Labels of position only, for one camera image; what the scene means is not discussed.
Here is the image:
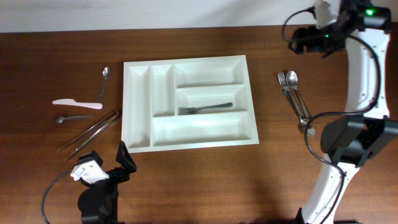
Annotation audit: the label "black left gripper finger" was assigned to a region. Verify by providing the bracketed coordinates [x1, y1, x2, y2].
[116, 141, 137, 174]
[77, 151, 103, 167]

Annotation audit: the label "long steel tongs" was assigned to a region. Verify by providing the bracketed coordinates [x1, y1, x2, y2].
[57, 110, 121, 161]

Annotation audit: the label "large steel spoon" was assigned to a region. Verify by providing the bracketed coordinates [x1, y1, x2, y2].
[286, 71, 312, 119]
[282, 88, 317, 138]

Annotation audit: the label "steel fork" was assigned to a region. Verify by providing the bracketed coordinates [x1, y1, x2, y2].
[178, 102, 233, 115]
[278, 72, 305, 121]

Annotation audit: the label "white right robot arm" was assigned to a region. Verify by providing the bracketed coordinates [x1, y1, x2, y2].
[287, 1, 397, 223]

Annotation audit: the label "small steel teaspoon lower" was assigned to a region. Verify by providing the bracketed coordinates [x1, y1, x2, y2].
[54, 115, 92, 124]

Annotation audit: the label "small steel teaspoon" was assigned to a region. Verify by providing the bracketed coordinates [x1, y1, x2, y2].
[54, 115, 92, 124]
[96, 67, 111, 101]

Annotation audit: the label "steel fork in tray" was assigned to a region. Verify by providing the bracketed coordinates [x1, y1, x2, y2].
[178, 102, 233, 115]

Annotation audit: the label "small steel teaspoon upper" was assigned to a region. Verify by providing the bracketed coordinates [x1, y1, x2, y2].
[96, 67, 111, 101]

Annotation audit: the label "white plastic cutlery tray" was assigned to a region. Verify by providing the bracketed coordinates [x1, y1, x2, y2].
[121, 55, 259, 153]

